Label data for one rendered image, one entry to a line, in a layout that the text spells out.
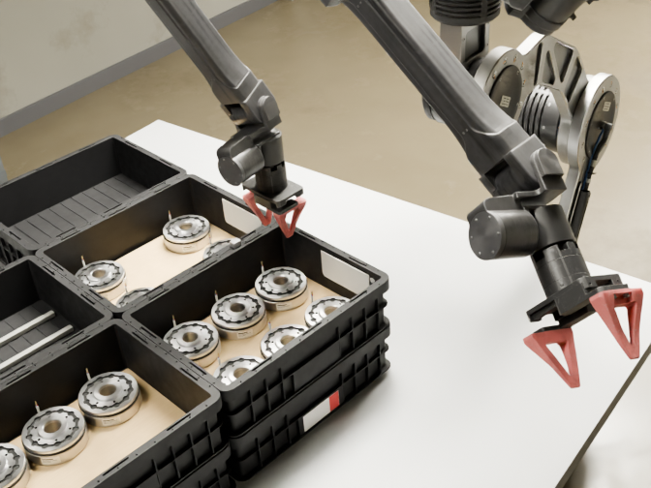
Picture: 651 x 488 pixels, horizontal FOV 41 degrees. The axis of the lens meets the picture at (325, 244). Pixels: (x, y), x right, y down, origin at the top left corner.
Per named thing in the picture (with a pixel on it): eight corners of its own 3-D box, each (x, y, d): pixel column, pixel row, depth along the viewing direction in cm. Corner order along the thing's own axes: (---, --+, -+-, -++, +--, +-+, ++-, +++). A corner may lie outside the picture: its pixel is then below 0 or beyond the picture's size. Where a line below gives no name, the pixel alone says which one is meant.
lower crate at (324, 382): (292, 307, 192) (286, 262, 185) (395, 369, 174) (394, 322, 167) (140, 407, 170) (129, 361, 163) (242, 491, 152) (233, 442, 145)
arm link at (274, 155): (287, 126, 154) (263, 119, 157) (262, 143, 149) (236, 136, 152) (292, 161, 158) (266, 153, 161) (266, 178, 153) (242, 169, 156)
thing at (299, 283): (283, 262, 179) (283, 260, 178) (317, 283, 173) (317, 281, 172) (244, 286, 173) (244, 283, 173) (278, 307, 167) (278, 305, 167)
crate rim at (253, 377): (283, 228, 180) (281, 219, 179) (393, 287, 162) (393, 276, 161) (119, 325, 158) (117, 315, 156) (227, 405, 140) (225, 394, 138)
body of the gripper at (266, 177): (278, 211, 156) (273, 175, 152) (241, 192, 162) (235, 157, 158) (305, 196, 160) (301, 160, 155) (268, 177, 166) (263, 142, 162)
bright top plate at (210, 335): (199, 316, 167) (199, 313, 166) (229, 342, 160) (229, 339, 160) (152, 340, 162) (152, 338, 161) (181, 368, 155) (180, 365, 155)
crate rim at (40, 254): (192, 181, 198) (190, 171, 197) (282, 228, 180) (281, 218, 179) (34, 261, 176) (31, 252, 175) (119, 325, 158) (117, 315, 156)
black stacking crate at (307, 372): (287, 266, 185) (282, 222, 179) (393, 326, 167) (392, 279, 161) (131, 365, 163) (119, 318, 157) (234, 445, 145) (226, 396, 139)
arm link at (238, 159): (273, 91, 150) (239, 96, 156) (228, 119, 142) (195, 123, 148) (296, 155, 154) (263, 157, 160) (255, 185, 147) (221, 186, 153)
